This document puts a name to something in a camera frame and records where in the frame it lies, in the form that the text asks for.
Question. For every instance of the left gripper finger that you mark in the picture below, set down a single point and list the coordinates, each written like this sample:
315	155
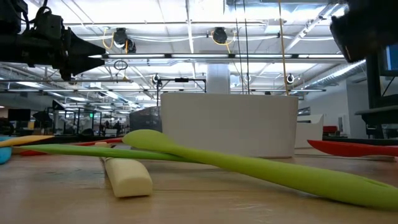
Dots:
77	65
79	46

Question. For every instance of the green silicone spatula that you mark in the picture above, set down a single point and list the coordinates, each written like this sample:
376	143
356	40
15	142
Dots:
93	151

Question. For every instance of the yellow silicone spatula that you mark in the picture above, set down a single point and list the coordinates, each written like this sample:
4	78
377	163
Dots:
25	140

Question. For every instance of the blue silicone spatula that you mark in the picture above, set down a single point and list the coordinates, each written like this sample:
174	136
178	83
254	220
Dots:
4	154

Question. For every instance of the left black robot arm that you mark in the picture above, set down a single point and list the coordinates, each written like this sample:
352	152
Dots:
15	46

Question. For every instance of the computer monitor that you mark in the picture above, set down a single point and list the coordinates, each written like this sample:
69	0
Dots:
391	59

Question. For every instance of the robot workstation with arms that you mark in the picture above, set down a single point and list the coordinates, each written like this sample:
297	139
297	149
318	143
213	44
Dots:
77	121

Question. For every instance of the black computer desk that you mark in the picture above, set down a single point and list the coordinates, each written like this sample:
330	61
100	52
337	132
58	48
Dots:
379	113

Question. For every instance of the red seat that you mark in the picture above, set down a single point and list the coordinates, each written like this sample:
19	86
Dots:
330	129

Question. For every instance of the white plastic bin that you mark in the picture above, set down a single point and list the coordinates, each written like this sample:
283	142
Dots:
230	124
309	133

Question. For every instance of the long ceiling light bar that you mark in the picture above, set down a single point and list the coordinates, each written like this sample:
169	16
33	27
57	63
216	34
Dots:
199	56

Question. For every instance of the white round column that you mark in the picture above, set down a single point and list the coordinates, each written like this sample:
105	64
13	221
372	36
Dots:
217	79

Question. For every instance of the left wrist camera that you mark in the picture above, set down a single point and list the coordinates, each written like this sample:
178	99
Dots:
48	26

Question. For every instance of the black overhead gantry frame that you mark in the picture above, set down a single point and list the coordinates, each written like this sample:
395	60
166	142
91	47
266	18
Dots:
182	80

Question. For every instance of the black aluminium table frame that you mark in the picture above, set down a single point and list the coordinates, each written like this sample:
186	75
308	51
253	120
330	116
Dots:
357	141

